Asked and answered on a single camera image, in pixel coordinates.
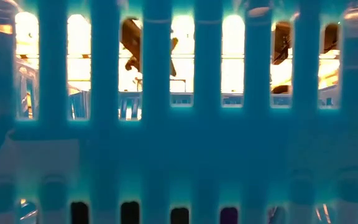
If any blue slotted plastic basket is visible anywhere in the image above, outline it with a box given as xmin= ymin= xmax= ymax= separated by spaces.
xmin=0 ymin=0 xmax=358 ymax=224

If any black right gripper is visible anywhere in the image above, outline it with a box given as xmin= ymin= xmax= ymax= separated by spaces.
xmin=273 ymin=22 xmax=291 ymax=65

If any dark blue device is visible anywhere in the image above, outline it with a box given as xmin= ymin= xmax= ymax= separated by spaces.
xmin=219 ymin=207 xmax=239 ymax=224

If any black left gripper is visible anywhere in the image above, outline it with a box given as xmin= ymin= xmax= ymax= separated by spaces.
xmin=170 ymin=37 xmax=179 ymax=77

